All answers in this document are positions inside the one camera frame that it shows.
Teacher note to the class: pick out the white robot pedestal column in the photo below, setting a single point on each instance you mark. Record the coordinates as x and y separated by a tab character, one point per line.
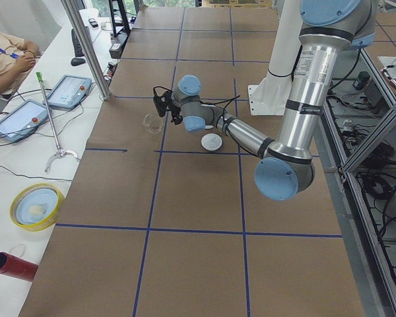
269	97

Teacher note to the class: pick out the teach pendant tablet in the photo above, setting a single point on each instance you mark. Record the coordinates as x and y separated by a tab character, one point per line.
69	92
23	121

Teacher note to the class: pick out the near teach pendant tablet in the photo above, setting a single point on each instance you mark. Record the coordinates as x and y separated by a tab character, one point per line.
23	121

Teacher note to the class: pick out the yellow tape roll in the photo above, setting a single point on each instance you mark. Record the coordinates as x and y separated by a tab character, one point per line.
36	207

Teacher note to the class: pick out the red cardboard tube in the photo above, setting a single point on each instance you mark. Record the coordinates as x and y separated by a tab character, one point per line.
16	267

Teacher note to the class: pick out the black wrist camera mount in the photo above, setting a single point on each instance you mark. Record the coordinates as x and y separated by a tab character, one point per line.
160	104

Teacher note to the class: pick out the far teach pendant tablet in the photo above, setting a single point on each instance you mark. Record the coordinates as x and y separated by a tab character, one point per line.
69	92

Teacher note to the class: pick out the aluminium frame post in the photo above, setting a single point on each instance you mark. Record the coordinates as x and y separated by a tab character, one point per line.
77	23

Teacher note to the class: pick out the white ceramic lid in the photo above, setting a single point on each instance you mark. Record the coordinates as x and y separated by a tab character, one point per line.
211	142

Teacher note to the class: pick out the grabber stick green handle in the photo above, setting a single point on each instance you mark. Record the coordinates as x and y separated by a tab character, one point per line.
60	152

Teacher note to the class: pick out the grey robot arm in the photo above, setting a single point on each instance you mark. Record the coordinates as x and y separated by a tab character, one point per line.
285	167

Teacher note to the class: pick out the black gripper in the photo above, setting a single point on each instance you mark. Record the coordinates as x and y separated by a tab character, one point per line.
175	116

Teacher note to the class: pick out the person in beige shirt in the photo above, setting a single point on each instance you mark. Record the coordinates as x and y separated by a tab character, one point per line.
17	58

